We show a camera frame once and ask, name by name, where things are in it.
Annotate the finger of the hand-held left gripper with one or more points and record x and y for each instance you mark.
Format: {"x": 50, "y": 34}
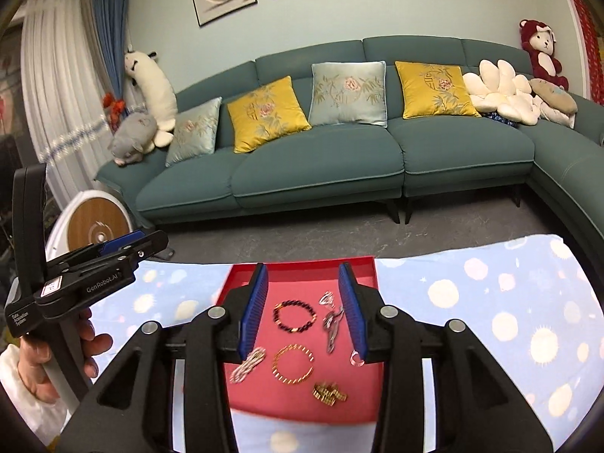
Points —
{"x": 151, "y": 245}
{"x": 120, "y": 241}

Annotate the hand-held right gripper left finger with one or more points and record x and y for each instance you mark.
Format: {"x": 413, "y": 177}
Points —
{"x": 252, "y": 321}

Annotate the white sheer curtain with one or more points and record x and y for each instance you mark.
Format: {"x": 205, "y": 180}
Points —
{"x": 56, "y": 80}

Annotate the silver blue tinsel garland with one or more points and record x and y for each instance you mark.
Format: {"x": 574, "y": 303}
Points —
{"x": 71, "y": 141}

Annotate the grey pig plush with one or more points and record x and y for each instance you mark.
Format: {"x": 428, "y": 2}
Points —
{"x": 134, "y": 137}

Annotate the white cow plush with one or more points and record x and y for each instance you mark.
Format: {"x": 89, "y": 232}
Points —
{"x": 153, "y": 89}

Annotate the beige round petal cushion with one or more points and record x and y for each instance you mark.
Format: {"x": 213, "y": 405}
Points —
{"x": 554, "y": 94}

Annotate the gold segmented bangle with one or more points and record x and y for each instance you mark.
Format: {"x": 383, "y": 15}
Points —
{"x": 275, "y": 368}

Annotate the yellow embroidered cushion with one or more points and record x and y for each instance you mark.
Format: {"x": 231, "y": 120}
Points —
{"x": 434, "y": 87}
{"x": 269, "y": 113}

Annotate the white flower cushion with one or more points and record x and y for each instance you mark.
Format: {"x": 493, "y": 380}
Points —
{"x": 500, "y": 89}

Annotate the light blue embroidered cushion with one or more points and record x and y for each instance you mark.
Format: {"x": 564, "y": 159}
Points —
{"x": 347, "y": 92}
{"x": 193, "y": 132}

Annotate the person's left hand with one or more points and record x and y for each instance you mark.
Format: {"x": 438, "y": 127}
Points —
{"x": 35, "y": 368}

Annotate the red tray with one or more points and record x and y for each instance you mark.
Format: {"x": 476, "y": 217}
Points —
{"x": 292, "y": 406}

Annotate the red monkey plush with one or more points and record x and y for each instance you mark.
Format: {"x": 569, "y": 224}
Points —
{"x": 542, "y": 56}

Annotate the teal sofa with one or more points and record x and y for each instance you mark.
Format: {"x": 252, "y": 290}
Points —
{"x": 321, "y": 174}

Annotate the red bow ornament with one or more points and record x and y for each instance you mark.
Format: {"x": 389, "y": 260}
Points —
{"x": 113, "y": 111}

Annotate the white appliance with wooden disc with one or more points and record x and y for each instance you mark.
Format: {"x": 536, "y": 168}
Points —
{"x": 94, "y": 217}

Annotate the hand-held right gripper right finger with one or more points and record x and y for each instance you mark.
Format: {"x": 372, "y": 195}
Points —
{"x": 354, "y": 321}

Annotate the blue patterned cloth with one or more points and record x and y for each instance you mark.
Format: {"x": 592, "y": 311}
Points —
{"x": 500, "y": 118}

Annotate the blue curtain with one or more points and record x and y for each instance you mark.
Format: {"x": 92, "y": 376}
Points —
{"x": 111, "y": 33}

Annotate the blue spotted blanket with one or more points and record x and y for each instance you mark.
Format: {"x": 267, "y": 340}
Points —
{"x": 472, "y": 339}

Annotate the red wall hanging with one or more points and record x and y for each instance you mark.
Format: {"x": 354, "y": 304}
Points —
{"x": 587, "y": 33}

